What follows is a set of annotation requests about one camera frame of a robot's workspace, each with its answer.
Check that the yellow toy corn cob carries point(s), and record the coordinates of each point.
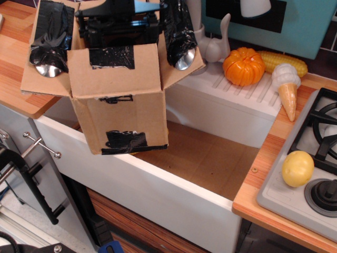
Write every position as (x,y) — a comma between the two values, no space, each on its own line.
(272,60)

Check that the teal toy oven panel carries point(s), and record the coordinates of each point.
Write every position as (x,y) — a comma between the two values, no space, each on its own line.
(295,27)

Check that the black stove knob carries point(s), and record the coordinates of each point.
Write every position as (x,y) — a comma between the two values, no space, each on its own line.
(320,195)

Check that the blue black clamp handle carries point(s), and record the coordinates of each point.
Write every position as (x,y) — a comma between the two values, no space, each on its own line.
(105,239)

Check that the white toy sink basin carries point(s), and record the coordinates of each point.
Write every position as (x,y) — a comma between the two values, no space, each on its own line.
(215,132)

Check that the cardboard box with black tape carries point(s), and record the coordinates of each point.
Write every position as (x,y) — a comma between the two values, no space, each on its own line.
(118,93)

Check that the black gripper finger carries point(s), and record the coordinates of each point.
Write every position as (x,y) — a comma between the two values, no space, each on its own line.
(150,35)
(94,38)

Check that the toy ice cream cone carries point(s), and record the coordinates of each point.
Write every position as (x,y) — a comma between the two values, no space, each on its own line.
(286,81)

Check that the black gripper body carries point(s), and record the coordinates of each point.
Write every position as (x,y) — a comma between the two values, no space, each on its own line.
(120,17)

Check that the orange toy pumpkin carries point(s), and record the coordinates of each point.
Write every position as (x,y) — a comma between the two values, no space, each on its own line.
(243,66)

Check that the black metal clamp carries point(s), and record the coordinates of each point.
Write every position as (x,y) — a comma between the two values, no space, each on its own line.
(13,161)

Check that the grey toy faucet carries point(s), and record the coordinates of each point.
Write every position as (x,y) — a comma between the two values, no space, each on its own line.
(212,49)

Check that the metal spoon taped flap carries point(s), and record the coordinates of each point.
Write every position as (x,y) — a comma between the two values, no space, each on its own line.
(48,71)
(186,60)

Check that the yellow toy potato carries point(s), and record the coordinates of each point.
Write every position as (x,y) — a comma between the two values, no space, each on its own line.
(297,168)

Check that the black burner grate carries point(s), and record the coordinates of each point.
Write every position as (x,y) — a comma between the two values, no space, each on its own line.
(317,133)

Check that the metal pot inside box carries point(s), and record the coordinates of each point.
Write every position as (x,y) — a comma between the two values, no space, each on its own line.
(128,39)

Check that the grey toy stove top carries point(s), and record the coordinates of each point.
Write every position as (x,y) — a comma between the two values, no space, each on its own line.
(289,202)

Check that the metal spoon taped left flap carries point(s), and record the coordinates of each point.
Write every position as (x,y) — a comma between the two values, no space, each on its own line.
(48,71)

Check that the metal spoon taped right flap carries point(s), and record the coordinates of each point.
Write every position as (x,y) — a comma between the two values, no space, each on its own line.
(186,60)

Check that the white cup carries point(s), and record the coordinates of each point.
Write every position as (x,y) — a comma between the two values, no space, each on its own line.
(254,8)

